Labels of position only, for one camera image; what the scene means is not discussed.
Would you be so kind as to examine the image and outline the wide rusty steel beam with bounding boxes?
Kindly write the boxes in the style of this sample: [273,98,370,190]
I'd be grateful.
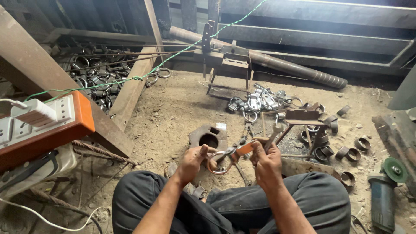
[0,5,135,159]

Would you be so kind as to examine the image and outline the person's left hand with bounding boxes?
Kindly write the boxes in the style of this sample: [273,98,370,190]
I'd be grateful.
[175,144,218,186]

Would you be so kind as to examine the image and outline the white plastic container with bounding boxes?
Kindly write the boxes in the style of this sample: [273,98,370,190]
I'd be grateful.
[0,143,78,199]

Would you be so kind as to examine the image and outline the flat rusty steel plate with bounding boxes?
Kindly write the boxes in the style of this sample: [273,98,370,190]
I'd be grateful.
[281,157,342,183]

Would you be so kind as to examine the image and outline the long rusty steel pipe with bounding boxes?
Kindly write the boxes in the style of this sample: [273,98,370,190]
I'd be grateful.
[168,26,348,89]

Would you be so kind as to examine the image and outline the low rusty welding stand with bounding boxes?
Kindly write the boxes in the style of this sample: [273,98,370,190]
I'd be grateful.
[262,109,329,157]

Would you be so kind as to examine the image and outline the white charger plug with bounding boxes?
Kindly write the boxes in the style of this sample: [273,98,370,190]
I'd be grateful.
[10,98,58,127]

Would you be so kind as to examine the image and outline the pair of linked steel rings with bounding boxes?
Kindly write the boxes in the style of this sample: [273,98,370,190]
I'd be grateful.
[145,67,171,88]

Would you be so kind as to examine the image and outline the worn sandal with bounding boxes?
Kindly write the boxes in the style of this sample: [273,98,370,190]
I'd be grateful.
[165,161,207,199]

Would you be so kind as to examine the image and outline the big heap of steel clamps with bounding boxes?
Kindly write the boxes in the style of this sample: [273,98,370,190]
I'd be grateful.
[60,44,138,114]

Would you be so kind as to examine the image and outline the orange handled pliers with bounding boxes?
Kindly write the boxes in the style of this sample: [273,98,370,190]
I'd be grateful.
[216,136,258,164]

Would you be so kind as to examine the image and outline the twisted rebar rod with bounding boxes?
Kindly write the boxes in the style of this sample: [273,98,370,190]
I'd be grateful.
[71,140,138,167]

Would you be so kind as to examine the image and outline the orange and white power strip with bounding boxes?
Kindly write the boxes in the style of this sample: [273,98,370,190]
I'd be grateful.
[0,91,96,170]

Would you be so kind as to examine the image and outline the steel ring clamp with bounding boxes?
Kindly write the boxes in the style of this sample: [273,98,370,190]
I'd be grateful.
[207,150,234,175]

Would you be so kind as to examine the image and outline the person's right hand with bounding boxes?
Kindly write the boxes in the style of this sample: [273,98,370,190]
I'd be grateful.
[250,136,284,193]

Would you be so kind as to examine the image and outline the small heap of shiny clamps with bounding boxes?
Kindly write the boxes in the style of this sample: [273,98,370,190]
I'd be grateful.
[227,83,304,123]

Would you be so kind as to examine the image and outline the scattered short pipe rings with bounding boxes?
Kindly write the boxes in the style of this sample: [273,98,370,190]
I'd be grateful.
[297,103,372,187]

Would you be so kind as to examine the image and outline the dark steel frame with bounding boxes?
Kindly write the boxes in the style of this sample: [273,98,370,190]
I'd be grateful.
[169,0,416,77]

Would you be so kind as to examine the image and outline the green rope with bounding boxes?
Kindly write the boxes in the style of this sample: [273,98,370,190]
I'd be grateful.
[24,0,268,103]

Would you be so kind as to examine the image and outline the small metal jig stand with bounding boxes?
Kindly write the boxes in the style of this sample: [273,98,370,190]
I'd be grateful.
[194,20,255,99]

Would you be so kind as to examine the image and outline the grey metal hammer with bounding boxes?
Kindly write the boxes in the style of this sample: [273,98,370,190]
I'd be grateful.
[264,123,285,153]

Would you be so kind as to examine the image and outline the narrow rusty angle beam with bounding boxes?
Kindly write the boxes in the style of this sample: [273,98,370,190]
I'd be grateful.
[109,0,165,131]

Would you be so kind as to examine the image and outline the steel plate with round hole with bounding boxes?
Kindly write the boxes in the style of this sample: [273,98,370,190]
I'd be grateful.
[189,122,229,152]

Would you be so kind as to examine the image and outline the thin steel rods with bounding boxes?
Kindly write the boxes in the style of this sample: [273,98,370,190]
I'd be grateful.
[64,49,196,73]

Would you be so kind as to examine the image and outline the white cable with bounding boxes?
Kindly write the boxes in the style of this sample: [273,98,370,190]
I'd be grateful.
[0,98,111,234]

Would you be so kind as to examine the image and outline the blue angle grinder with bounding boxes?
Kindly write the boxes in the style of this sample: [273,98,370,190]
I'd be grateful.
[367,157,409,234]

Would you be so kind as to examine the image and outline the person's dark trousers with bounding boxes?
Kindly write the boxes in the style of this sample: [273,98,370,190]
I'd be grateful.
[112,171,352,234]

